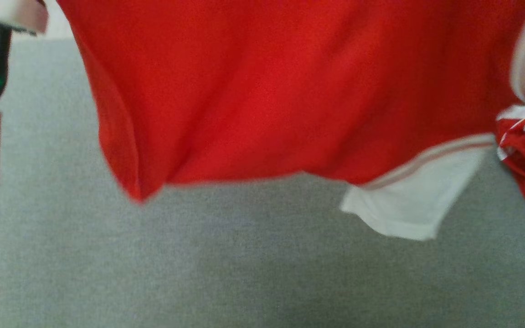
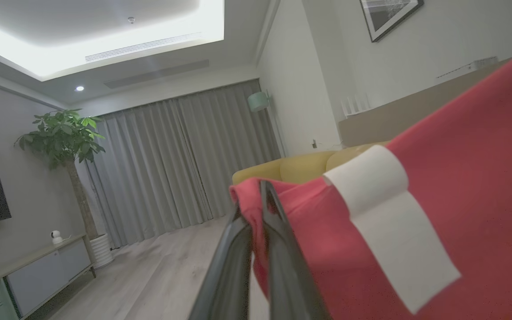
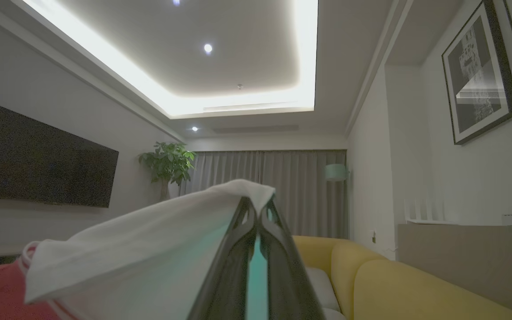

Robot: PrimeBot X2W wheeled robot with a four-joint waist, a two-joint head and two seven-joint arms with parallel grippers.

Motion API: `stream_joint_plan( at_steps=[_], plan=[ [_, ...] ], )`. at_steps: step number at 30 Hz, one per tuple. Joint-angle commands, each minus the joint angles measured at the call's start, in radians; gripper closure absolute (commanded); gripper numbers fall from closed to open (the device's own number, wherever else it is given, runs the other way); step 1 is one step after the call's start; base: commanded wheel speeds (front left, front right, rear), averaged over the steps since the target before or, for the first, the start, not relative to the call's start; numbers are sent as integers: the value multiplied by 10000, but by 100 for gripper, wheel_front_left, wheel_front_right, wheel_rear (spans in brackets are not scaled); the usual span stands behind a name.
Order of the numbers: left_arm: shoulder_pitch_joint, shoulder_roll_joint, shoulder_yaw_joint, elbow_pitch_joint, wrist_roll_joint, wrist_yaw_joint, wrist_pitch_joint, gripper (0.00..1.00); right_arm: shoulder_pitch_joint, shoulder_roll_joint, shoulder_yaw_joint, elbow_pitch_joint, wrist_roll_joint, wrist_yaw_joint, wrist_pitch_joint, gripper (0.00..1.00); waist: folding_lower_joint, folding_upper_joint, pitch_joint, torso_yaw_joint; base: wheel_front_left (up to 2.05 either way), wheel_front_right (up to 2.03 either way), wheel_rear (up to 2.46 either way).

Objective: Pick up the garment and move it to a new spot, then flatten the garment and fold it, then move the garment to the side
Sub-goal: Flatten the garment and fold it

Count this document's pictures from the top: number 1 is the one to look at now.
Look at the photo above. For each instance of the red shirt white sleeves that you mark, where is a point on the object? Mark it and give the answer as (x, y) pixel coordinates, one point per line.
(267, 91)

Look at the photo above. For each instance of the grey sofa seat cushion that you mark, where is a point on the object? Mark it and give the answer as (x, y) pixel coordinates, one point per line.
(244, 264)

